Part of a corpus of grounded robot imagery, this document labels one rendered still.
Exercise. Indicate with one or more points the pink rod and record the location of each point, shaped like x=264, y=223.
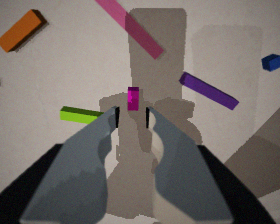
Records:
x=123, y=18

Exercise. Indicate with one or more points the lime green rod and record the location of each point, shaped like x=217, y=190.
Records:
x=78, y=115

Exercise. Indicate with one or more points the orange rod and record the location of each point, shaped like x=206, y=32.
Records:
x=22, y=30

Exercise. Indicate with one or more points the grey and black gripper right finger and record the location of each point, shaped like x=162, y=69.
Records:
x=192, y=186

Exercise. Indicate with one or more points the small blue block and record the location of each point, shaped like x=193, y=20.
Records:
x=271, y=62

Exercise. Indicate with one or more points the dark purple rod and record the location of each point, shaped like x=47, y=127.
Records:
x=208, y=91

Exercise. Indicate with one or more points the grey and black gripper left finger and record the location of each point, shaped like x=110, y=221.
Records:
x=66, y=185

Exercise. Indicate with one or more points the magenta rod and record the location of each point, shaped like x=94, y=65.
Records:
x=133, y=98

